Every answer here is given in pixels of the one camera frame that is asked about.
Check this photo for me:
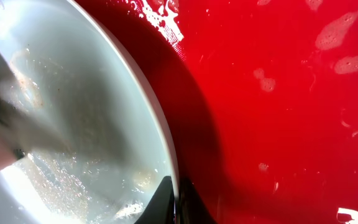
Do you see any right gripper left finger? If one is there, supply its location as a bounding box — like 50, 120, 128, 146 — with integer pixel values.
135, 176, 176, 224

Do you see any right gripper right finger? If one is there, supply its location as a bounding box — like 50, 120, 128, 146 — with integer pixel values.
178, 178, 216, 224

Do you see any light blue plate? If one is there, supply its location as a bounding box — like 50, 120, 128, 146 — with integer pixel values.
0, 1, 178, 223

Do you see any pink sponge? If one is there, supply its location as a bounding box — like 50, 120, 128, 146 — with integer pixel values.
0, 54, 66, 171

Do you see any red plastic tray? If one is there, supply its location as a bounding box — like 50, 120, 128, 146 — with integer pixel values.
74, 0, 358, 223

